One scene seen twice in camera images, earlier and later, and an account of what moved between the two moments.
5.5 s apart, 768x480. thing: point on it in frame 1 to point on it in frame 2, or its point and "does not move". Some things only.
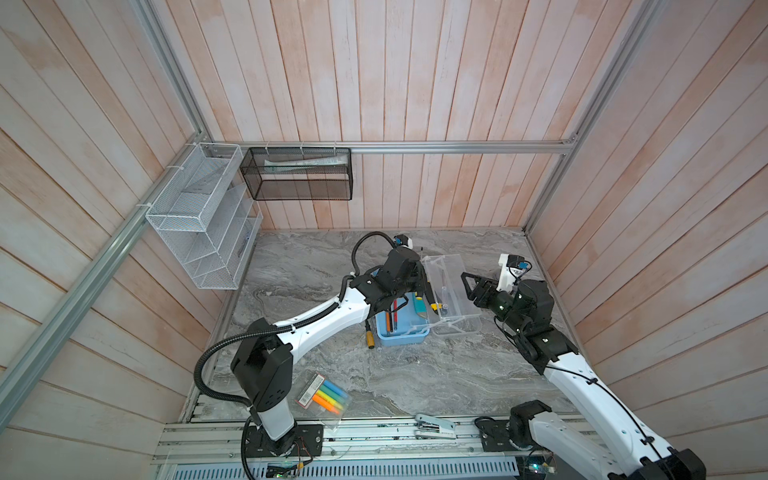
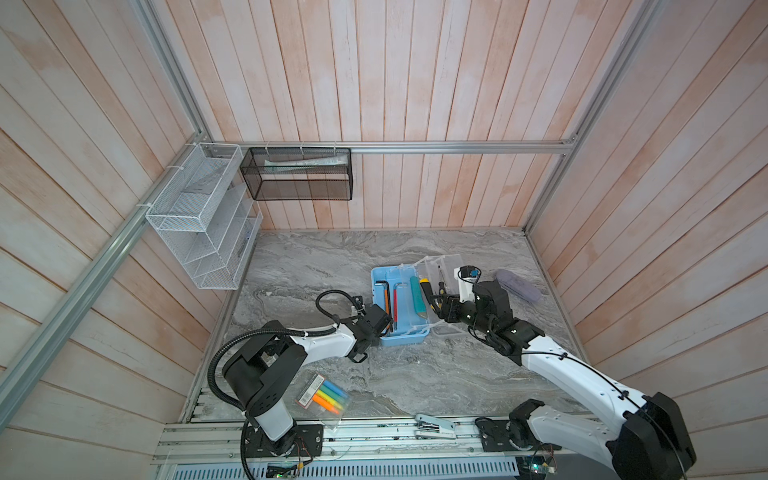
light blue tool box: (403, 324) does not move
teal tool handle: (421, 306) does not move
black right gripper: (485, 286) to (449, 303)
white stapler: (432, 427) does not move
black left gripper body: (415, 282) to (374, 338)
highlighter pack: (323, 397) does not move
